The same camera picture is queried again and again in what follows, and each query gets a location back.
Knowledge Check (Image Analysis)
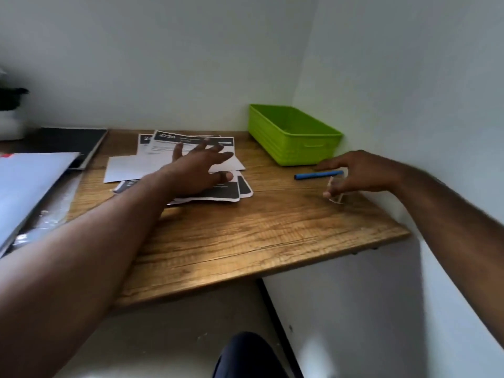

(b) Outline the person's right hand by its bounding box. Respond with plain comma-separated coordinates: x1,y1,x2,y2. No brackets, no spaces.
314,150,403,200

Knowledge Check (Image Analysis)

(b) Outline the person's left hand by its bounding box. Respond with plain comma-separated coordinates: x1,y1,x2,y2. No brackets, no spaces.
157,138,235,200

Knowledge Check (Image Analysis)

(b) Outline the patterned tape roll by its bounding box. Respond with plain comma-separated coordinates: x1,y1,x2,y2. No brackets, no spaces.
328,176,347,204

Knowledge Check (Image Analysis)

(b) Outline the white paper envelope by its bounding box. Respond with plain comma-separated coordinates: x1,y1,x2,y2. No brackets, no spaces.
103,153,246,184

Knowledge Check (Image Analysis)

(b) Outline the green plastic basket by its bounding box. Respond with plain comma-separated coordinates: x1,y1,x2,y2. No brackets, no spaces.
248,104,344,167

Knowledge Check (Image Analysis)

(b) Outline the stack of white envelopes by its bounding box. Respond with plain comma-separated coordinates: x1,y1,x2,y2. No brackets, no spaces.
0,152,81,253

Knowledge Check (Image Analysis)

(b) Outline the person's right forearm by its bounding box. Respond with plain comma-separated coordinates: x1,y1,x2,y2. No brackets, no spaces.
387,159,504,351

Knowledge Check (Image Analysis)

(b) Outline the person's left forearm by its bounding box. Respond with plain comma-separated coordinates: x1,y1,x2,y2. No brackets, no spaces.
0,169,182,378

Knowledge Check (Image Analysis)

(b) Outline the person's right leg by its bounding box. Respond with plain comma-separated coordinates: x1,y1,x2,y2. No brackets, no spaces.
212,331,290,378

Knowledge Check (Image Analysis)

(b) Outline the blue pen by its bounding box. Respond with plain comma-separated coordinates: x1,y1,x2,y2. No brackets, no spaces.
294,170,345,182

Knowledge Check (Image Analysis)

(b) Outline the black notebook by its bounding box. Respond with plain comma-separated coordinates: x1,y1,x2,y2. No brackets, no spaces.
27,128,109,171

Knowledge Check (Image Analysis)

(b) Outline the clear plastic wrapper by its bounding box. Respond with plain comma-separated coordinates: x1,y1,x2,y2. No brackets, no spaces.
0,152,86,250

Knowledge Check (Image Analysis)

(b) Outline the black table leg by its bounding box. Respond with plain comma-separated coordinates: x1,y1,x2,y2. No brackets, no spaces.
256,278,304,378

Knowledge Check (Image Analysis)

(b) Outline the white flower plant in pot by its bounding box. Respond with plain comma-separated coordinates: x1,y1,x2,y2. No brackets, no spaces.
0,66,30,140

